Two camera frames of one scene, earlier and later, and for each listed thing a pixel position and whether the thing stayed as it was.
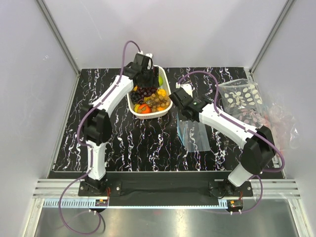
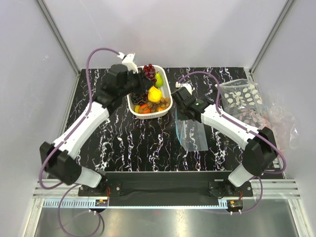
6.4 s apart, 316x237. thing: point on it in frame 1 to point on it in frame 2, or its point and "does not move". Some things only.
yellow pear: x=161 y=92 to x=154 y=95
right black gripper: x=190 y=119 does not move
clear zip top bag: x=193 y=135 does not move
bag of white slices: x=239 y=94 does not move
